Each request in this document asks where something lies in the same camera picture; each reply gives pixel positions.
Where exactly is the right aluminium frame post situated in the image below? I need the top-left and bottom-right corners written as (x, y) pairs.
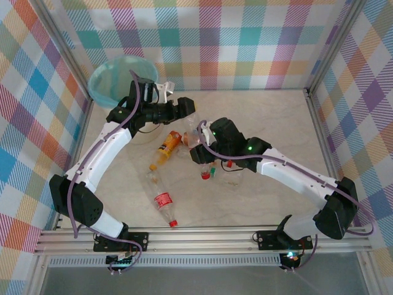
top-left (305, 0), bottom-right (369, 95)

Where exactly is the aluminium side rail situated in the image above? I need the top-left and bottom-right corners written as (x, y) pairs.
top-left (52, 92), bottom-right (95, 230)
top-left (305, 88), bottom-right (357, 230)

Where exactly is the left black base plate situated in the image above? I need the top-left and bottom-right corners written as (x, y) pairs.
top-left (93, 232), bottom-right (150, 253)

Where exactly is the controller board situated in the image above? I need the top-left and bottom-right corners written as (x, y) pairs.
top-left (279, 251), bottom-right (301, 270)
top-left (105, 254), bottom-right (136, 272)

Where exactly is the left aluminium frame post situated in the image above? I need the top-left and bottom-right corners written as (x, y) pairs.
top-left (34, 0), bottom-right (95, 102)

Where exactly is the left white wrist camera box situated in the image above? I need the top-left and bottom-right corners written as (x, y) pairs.
top-left (154, 81), bottom-right (175, 104)

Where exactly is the crushed clear bottle green cap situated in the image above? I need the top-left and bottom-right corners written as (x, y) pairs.
top-left (210, 168), bottom-right (244, 192)

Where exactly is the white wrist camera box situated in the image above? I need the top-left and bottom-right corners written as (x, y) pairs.
top-left (154, 81), bottom-right (175, 104)
top-left (198, 121), bottom-right (216, 146)

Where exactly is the right aluminium side rail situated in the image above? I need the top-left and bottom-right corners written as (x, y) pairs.
top-left (305, 88), bottom-right (357, 230)

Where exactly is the left controller board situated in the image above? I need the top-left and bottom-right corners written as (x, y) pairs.
top-left (105, 254), bottom-right (136, 272)

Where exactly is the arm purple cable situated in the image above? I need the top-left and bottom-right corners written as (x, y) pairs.
top-left (198, 119), bottom-right (378, 271)
top-left (69, 69), bottom-right (144, 273)

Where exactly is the left thin black wire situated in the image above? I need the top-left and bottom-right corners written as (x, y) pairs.
top-left (138, 121), bottom-right (162, 135)

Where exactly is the orange juice plastic bottle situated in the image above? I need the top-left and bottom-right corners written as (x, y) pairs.
top-left (149, 130), bottom-right (182, 172)

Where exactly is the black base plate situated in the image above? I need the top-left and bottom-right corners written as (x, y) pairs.
top-left (93, 232), bottom-right (150, 253)
top-left (256, 229), bottom-right (314, 251)

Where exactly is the grey slotted cable duct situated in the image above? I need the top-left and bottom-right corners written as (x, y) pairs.
top-left (48, 254), bottom-right (282, 267)

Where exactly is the aluminium frame post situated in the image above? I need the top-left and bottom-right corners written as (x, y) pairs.
top-left (305, 0), bottom-right (369, 95)
top-left (34, 0), bottom-right (95, 102)

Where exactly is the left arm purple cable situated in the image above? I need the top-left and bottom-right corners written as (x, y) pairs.
top-left (69, 69), bottom-right (144, 273)

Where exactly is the turquoise plastic bin liner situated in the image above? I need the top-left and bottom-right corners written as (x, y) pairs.
top-left (88, 55), bottom-right (160, 108)

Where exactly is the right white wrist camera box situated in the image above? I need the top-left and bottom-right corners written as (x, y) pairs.
top-left (198, 121), bottom-right (216, 146)

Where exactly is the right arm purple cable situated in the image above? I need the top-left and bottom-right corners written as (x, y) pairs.
top-left (198, 119), bottom-right (378, 271)

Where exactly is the right controller board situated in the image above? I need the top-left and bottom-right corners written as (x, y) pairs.
top-left (279, 251), bottom-right (301, 270)

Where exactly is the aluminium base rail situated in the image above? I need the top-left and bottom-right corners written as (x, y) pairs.
top-left (33, 226), bottom-right (373, 255)

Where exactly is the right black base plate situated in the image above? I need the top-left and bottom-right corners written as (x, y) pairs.
top-left (256, 229), bottom-right (314, 251)

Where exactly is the left aluminium side rail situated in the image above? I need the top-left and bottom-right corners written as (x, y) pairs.
top-left (52, 92), bottom-right (95, 230)

